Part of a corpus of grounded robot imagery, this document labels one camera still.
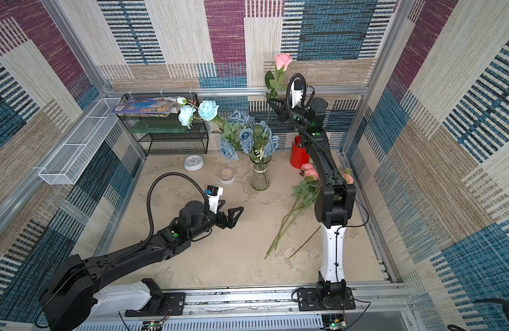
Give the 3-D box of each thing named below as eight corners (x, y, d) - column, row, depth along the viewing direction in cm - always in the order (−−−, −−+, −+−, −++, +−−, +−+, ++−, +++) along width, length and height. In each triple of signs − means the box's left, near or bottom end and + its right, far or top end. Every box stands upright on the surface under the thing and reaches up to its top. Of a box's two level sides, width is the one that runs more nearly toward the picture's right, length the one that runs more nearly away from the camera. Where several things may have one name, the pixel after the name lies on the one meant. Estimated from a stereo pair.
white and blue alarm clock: (183, 171, 114) (181, 167, 112) (187, 158, 120) (185, 154, 118) (202, 171, 114) (201, 167, 112) (205, 158, 120) (204, 154, 118)
